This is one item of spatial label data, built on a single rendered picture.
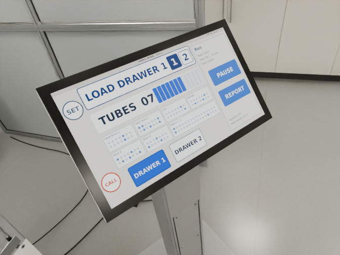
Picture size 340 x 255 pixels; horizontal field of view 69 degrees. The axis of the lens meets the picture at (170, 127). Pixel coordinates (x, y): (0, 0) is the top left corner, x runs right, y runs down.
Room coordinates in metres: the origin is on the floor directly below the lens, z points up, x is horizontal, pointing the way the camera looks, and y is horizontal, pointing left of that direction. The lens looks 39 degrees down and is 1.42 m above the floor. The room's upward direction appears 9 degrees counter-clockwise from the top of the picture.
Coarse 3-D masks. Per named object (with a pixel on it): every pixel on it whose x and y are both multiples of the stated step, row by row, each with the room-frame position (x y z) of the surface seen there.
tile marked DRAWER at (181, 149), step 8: (184, 136) 0.45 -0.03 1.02; (192, 136) 0.45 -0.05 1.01; (200, 136) 0.45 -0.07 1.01; (176, 144) 0.43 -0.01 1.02; (184, 144) 0.43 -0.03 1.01; (192, 144) 0.44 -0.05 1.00; (200, 144) 0.44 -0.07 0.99; (176, 152) 0.41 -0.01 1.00; (184, 152) 0.42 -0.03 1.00; (192, 152) 0.42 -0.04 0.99; (176, 160) 0.40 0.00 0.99
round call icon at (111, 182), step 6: (114, 168) 0.37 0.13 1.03; (108, 174) 0.36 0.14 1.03; (114, 174) 0.36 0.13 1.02; (102, 180) 0.34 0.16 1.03; (108, 180) 0.35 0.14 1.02; (114, 180) 0.35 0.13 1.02; (120, 180) 0.35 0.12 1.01; (102, 186) 0.34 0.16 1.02; (108, 186) 0.34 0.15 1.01; (114, 186) 0.34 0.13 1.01; (120, 186) 0.34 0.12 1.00; (108, 192) 0.33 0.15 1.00
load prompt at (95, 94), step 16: (144, 64) 0.55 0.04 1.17; (160, 64) 0.56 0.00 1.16; (176, 64) 0.57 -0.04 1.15; (192, 64) 0.58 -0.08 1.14; (112, 80) 0.51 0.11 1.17; (128, 80) 0.51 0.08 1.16; (144, 80) 0.52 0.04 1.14; (80, 96) 0.46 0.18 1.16; (96, 96) 0.47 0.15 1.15; (112, 96) 0.48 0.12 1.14
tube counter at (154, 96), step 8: (192, 72) 0.57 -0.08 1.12; (200, 72) 0.58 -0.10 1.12; (168, 80) 0.54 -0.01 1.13; (176, 80) 0.54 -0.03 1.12; (184, 80) 0.55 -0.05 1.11; (192, 80) 0.55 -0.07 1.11; (200, 80) 0.56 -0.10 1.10; (152, 88) 0.51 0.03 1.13; (160, 88) 0.52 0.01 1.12; (168, 88) 0.52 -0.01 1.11; (176, 88) 0.53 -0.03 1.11; (184, 88) 0.53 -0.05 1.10; (192, 88) 0.54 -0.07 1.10; (144, 96) 0.50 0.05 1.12; (152, 96) 0.50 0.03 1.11; (160, 96) 0.50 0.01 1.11; (168, 96) 0.51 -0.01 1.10; (176, 96) 0.51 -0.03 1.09; (144, 104) 0.48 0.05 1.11; (152, 104) 0.49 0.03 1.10
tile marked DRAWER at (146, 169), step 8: (160, 152) 0.41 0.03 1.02; (144, 160) 0.39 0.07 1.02; (152, 160) 0.39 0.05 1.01; (160, 160) 0.39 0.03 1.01; (168, 160) 0.40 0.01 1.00; (128, 168) 0.37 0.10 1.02; (136, 168) 0.37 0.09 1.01; (144, 168) 0.38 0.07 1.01; (152, 168) 0.38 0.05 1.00; (160, 168) 0.38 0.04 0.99; (136, 176) 0.36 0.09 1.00; (144, 176) 0.36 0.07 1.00; (152, 176) 0.37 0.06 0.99; (136, 184) 0.35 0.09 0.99
